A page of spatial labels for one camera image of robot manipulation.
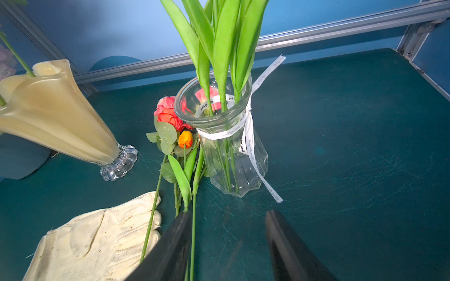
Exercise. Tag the beige work glove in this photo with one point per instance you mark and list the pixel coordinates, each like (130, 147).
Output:
(102, 245)

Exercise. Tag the yellow fluted glass vase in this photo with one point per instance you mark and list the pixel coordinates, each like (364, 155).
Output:
(49, 109)

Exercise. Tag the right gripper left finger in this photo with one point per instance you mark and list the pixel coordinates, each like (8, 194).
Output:
(168, 260)

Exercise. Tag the red rose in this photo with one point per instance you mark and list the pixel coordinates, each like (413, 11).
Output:
(168, 115)

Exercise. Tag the small green potted plant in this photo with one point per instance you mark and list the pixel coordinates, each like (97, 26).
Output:
(20, 157)

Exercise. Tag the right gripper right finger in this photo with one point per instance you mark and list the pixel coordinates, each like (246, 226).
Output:
(291, 259)

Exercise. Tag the orange yellow tulip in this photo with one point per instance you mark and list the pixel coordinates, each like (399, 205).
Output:
(187, 171)

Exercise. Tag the pink rose back left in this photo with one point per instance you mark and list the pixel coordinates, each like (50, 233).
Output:
(165, 103)

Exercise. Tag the clear glass ribbon vase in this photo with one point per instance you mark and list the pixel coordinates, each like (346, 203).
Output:
(235, 158)

